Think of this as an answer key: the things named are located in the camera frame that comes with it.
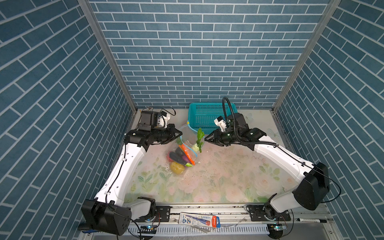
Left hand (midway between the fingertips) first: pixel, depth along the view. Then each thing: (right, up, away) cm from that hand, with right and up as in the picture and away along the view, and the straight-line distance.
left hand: (183, 132), depth 72 cm
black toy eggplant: (-3, -16, +13) cm, 21 cm away
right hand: (+11, -3, +3) cm, 11 cm away
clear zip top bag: (-2, -15, +15) cm, 22 cm away
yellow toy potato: (-5, -22, +13) cm, 25 cm away
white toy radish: (+6, -8, +5) cm, 11 cm away
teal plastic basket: (+11, +10, +44) cm, 47 cm away
